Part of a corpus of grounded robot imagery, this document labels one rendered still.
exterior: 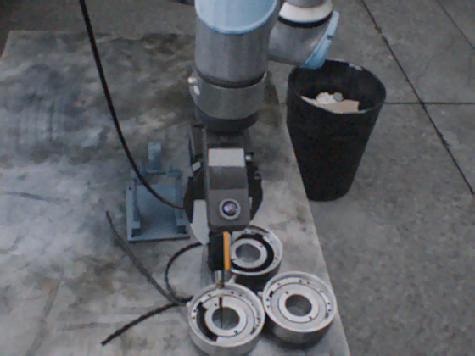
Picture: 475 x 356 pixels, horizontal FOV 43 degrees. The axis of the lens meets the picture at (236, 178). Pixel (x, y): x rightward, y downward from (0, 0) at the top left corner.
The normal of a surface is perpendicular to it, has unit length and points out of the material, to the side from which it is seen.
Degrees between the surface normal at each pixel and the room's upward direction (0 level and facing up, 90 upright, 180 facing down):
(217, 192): 31
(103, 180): 0
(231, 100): 89
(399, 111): 0
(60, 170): 0
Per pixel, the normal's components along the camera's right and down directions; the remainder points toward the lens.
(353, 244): 0.07, -0.74
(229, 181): 0.14, -0.30
